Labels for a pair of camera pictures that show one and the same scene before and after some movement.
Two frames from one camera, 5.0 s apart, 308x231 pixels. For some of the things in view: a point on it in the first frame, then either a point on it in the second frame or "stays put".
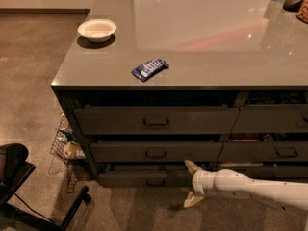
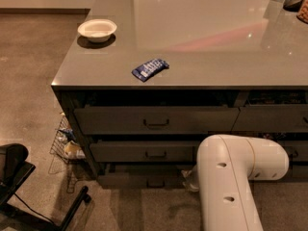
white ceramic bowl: [97, 30] stays put
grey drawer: [156, 151] stays put
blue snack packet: [149, 69] stays put
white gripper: [199, 182] -> [192, 181]
